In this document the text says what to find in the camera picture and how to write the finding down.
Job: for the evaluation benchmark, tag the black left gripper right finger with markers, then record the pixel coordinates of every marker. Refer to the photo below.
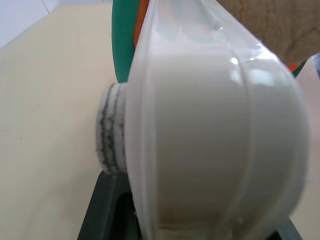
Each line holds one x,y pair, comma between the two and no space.
290,231

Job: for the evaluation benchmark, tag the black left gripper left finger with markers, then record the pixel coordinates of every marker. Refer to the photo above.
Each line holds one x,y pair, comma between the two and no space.
110,195

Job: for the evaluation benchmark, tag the white plastic bowl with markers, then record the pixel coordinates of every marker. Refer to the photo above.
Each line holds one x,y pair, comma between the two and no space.
205,140

